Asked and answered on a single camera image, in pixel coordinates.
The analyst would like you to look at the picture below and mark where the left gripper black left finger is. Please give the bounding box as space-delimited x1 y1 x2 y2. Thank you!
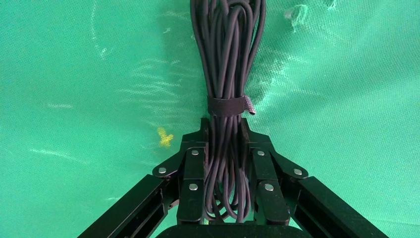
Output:
78 118 210 238

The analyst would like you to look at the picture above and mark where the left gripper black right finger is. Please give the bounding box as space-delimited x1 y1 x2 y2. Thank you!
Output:
241 118 389 238

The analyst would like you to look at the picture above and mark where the green table cloth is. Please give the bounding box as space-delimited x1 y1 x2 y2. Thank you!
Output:
0 0 420 238

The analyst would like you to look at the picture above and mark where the black data cable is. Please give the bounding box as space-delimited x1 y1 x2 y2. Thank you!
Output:
190 0 266 224

